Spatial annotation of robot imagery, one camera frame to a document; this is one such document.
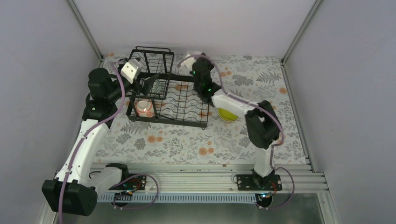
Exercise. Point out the aluminium rail frame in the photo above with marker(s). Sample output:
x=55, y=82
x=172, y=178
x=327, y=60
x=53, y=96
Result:
x=209, y=178

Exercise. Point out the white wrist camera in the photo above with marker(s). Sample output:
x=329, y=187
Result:
x=131, y=70
x=189, y=59

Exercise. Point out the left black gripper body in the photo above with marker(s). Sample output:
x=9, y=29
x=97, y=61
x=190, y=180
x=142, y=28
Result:
x=137, y=89

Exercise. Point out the grey slotted cable duct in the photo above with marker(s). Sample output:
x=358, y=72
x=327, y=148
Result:
x=189, y=198

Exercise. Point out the black wire dish rack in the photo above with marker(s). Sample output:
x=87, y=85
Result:
x=173, y=97

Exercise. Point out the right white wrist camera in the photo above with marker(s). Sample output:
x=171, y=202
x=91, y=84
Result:
x=189, y=59

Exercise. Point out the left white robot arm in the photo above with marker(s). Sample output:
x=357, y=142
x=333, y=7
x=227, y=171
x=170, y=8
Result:
x=74, y=190

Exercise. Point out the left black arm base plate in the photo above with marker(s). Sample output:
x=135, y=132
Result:
x=133, y=182

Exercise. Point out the red patterned white bowl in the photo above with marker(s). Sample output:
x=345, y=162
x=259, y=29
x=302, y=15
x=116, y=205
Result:
x=144, y=108

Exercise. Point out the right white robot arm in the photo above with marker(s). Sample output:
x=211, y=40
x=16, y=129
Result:
x=263, y=126

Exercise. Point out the yellow-green bowl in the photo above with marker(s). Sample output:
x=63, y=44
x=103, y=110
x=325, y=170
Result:
x=224, y=114

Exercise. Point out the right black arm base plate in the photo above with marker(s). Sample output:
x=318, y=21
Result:
x=250, y=182

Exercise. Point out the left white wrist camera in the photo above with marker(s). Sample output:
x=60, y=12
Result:
x=131, y=70

